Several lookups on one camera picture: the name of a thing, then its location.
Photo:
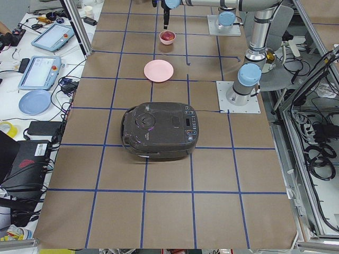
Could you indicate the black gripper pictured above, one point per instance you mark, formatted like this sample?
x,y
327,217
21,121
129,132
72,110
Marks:
x,y
166,14

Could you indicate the red apple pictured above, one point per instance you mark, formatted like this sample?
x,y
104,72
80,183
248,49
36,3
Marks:
x,y
168,36

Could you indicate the pink bowl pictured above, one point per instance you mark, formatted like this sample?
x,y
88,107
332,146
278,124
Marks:
x,y
166,42

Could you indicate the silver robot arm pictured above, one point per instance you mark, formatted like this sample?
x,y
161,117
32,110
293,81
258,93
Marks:
x,y
250,72
226,17

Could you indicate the pink plate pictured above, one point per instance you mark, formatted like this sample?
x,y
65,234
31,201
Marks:
x,y
158,70

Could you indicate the blue plate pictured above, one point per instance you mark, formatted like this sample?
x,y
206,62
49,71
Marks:
x,y
35,102

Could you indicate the dark grey rice cooker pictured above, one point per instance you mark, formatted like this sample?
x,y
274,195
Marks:
x,y
160,130

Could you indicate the upper teach pendant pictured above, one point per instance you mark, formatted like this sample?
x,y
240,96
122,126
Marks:
x,y
54,38

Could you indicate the teach pendant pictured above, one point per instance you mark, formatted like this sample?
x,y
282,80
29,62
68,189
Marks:
x,y
54,38
41,73

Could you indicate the lower teach pendant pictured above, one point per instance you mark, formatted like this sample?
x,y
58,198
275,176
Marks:
x,y
41,73

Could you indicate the black power adapter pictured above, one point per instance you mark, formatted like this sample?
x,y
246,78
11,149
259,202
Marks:
x,y
42,129

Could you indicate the black computer box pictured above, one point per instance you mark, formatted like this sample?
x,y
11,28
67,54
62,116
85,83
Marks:
x,y
27,169

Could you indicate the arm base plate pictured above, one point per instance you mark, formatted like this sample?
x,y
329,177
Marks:
x,y
220,30
231,102

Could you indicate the aluminium frame post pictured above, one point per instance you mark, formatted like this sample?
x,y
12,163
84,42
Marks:
x,y
77,25

